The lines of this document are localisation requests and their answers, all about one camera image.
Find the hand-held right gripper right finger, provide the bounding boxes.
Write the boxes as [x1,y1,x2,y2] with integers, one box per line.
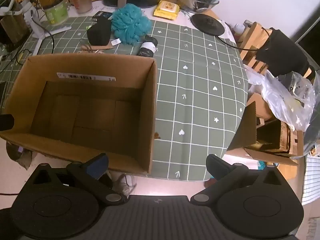
[190,154,292,203]

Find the black socks white band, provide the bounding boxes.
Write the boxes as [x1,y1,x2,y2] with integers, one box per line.
[136,35,158,57]

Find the small open cardboard box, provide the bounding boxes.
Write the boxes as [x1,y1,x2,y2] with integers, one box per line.
[226,101,304,167]

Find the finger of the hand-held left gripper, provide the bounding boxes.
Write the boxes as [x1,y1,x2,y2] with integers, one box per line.
[0,114,14,131]

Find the clear plastic bag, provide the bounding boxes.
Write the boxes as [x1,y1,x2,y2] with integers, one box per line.
[244,64,317,132]

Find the small black printed box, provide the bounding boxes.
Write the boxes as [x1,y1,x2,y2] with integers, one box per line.
[92,11,113,22]

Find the teal mesh bath pouf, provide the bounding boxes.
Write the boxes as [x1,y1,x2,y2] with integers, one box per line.
[110,3,152,46]

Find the large cardboard box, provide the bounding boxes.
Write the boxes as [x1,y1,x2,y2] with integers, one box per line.
[0,54,158,176]

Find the black cloth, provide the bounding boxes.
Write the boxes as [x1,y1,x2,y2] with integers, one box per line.
[256,27,310,78]

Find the yellow wet wipes packet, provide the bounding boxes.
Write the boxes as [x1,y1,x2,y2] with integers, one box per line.
[153,1,181,20]

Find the wooden chair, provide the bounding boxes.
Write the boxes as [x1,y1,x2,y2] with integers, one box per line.
[235,21,315,80]

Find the white tripod stand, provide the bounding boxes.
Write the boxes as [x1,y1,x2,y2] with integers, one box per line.
[0,0,73,55]

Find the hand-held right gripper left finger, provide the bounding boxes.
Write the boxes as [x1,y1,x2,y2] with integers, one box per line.
[24,153,127,207]

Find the black tripod cable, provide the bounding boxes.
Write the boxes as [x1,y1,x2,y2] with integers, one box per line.
[30,10,55,54]

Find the green label white tub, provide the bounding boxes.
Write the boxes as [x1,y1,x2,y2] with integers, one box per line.
[43,0,69,26]

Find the striped cloth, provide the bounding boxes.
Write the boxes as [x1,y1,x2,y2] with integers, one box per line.
[301,154,320,205]

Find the black lamp cable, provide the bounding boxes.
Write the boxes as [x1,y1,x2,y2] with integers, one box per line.
[215,20,272,52]

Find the black fabric pouch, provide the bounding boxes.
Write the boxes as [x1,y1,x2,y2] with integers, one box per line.
[86,19,112,46]

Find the black round lamp base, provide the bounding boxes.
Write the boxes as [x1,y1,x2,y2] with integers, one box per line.
[191,13,225,36]

